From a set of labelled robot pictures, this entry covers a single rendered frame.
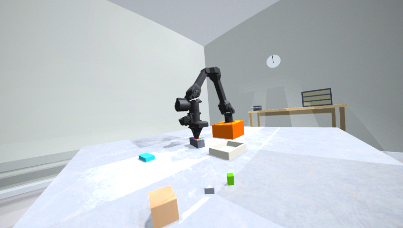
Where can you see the cyan flat block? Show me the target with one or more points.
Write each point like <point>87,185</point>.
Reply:
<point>146,157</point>

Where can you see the white shallow tray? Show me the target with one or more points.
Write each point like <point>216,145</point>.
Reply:
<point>227,149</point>

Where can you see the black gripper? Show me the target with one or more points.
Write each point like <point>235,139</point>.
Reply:
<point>197,125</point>

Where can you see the small green block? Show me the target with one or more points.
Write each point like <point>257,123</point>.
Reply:
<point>230,179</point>

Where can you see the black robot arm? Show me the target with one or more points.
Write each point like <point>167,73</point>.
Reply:
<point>184,104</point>

